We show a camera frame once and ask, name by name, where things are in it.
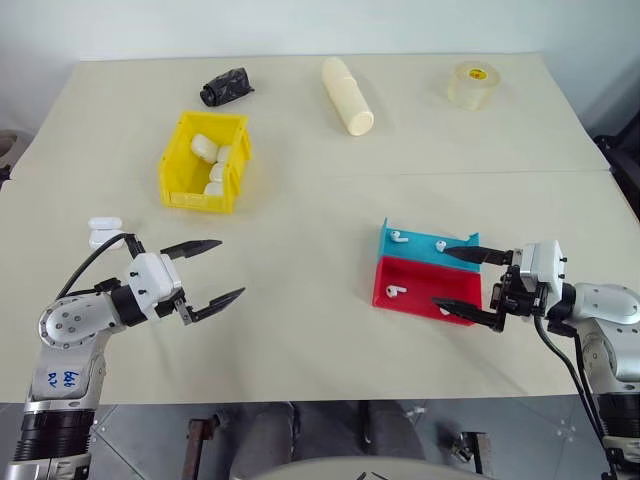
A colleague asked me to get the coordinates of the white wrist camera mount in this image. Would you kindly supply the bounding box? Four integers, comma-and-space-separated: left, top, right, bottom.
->
518, 239, 569, 297
126, 252, 184, 322

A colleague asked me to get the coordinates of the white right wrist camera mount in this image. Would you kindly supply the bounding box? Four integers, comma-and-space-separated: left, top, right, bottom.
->
518, 239, 569, 297

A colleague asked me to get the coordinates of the red plastic tray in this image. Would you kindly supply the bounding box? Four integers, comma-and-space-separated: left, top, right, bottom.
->
370, 255, 483, 328

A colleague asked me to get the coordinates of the clear tape roll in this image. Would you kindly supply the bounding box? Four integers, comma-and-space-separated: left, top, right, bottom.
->
446, 60, 502, 112

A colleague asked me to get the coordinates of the black plastic bag roll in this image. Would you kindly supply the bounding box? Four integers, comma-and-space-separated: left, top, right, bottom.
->
199, 65, 257, 108

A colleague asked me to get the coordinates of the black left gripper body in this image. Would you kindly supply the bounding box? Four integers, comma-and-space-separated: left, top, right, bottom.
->
154, 291, 197, 328

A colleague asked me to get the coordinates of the yellow plastic bin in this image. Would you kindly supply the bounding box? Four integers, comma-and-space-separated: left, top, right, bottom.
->
157, 110, 253, 216

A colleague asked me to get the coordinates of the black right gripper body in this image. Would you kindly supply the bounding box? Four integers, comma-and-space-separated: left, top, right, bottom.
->
489, 248, 550, 334

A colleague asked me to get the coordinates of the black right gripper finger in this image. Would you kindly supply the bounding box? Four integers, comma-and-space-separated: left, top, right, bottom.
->
430, 296, 502, 330
443, 244, 507, 266

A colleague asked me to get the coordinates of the grey rounded robot torso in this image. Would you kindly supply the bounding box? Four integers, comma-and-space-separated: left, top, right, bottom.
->
227, 454, 484, 480

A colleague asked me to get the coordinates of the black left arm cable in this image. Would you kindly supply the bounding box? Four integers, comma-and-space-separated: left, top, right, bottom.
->
53, 232, 147, 302

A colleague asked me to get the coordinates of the dark grey rounded shape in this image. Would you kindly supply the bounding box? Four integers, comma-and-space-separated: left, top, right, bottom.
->
293, 399, 427, 465

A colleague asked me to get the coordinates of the teal plastic tray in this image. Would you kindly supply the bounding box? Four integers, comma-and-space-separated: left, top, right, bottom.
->
377, 216, 484, 274

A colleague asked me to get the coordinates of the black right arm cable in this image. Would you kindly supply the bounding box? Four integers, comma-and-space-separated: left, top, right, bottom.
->
531, 311, 622, 480

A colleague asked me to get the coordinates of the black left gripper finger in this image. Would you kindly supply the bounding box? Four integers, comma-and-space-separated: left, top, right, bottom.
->
191, 286, 247, 322
159, 239, 224, 261

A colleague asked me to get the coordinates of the cream cylindrical bottle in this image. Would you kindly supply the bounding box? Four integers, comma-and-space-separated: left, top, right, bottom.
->
320, 55, 376, 138

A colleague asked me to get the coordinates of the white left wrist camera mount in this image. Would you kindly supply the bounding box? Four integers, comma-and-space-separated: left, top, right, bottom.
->
126, 252, 184, 322

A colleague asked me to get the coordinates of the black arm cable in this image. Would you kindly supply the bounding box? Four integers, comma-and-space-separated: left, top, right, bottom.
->
531, 311, 622, 480
53, 232, 147, 302

